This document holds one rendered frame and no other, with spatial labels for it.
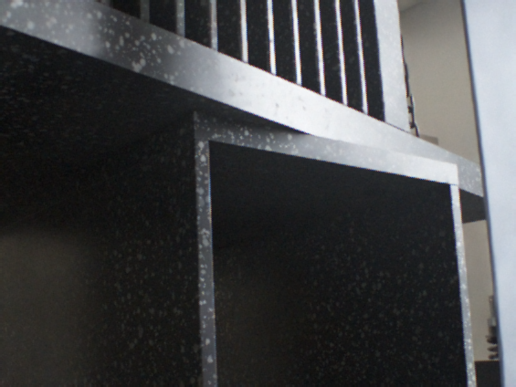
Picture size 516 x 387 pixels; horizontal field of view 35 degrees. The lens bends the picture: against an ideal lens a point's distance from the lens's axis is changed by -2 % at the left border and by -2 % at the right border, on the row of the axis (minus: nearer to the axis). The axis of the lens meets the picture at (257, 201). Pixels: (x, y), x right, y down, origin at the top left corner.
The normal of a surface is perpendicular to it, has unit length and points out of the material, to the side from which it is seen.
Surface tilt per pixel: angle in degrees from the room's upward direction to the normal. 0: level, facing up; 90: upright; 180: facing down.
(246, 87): 90
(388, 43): 90
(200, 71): 90
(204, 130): 90
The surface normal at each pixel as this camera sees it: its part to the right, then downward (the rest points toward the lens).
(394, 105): 0.78, -0.18
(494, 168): 0.52, -0.22
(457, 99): -0.79, -0.11
